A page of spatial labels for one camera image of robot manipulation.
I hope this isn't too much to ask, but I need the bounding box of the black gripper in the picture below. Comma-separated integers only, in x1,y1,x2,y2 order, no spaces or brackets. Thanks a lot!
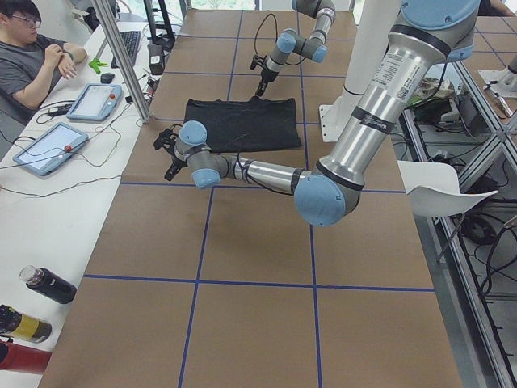
153,128,187,181
250,54,278,96

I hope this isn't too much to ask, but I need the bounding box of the black graphic t-shirt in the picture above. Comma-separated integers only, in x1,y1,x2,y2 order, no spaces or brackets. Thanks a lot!
184,96,301,153

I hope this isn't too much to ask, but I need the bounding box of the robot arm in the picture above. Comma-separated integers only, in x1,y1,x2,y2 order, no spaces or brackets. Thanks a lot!
250,0,336,97
154,1,479,226

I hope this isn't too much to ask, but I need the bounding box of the far teach pendant tablet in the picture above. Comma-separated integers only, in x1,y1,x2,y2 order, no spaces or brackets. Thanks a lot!
65,83,123,122

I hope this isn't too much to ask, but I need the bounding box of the teach pendant tablet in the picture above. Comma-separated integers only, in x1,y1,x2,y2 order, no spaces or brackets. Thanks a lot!
65,83,123,122
12,123,89,176

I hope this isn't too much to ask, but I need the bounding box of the black computer mouse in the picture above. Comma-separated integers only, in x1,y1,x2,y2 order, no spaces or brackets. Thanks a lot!
100,73,115,84

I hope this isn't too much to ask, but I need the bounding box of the green plastic tool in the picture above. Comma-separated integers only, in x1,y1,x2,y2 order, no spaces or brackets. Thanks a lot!
88,57,107,74

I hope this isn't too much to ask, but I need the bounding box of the black keyboard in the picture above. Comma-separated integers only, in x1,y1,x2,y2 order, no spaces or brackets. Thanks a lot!
120,31,141,65

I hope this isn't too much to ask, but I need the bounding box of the near teach pendant tablet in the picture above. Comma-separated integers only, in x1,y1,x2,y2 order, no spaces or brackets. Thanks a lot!
12,123,89,176

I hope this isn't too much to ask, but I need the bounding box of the seated person grey shirt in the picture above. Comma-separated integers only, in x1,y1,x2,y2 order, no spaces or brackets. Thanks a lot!
1,1,86,125

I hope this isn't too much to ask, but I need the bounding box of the black water bottle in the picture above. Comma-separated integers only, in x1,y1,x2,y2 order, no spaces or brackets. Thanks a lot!
19,265,77,304

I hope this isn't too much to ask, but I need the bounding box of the white plastic chair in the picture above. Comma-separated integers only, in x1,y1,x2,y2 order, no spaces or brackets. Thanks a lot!
397,161,498,217

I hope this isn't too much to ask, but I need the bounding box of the yellow black bottle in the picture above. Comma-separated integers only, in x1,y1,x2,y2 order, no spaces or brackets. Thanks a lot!
1,305,52,343

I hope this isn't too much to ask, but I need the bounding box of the red bottle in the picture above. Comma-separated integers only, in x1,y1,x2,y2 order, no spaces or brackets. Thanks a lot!
1,341,53,374

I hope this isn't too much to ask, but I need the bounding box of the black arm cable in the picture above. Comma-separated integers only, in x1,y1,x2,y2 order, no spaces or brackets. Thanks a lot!
253,13,308,68

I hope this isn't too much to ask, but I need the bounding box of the aluminium frame post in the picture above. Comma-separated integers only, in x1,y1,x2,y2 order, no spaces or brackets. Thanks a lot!
92,0,151,124

